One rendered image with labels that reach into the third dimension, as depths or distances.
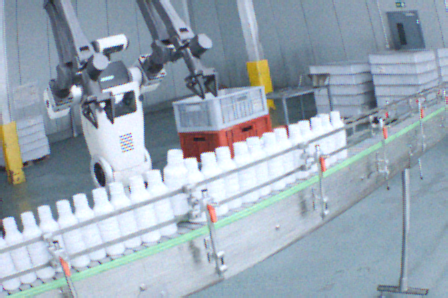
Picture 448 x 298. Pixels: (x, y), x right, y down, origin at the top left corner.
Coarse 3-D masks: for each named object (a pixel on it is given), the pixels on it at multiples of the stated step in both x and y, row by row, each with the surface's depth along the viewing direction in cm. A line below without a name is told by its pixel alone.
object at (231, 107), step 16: (208, 96) 431; (224, 96) 385; (240, 96) 399; (256, 96) 414; (176, 112) 402; (192, 112) 393; (208, 112) 383; (224, 112) 386; (240, 112) 399; (256, 112) 414; (192, 128) 395; (208, 128) 386; (224, 128) 385
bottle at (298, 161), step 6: (288, 126) 170; (294, 126) 169; (294, 132) 169; (300, 132) 170; (288, 138) 171; (294, 138) 169; (300, 138) 169; (294, 144) 168; (294, 150) 169; (300, 150) 169; (306, 150) 171; (294, 156) 169; (300, 156) 169; (294, 162) 170; (300, 162) 169; (300, 174) 170; (306, 174) 170
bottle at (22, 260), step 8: (8, 224) 104; (8, 232) 104; (16, 232) 105; (8, 240) 103; (16, 240) 104; (24, 248) 106; (16, 256) 104; (24, 256) 105; (16, 264) 104; (24, 264) 105; (32, 264) 109; (32, 272) 107; (24, 280) 105; (32, 280) 106
